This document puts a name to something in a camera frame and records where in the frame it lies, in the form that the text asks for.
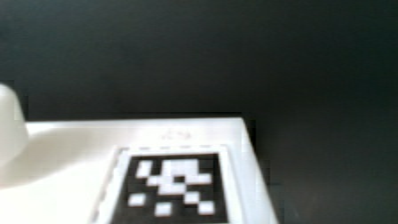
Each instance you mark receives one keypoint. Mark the white front drawer tray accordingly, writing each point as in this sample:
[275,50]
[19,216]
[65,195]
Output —
[156,171]

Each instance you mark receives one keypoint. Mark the white drawer cabinet box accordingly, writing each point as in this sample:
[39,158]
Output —
[12,130]

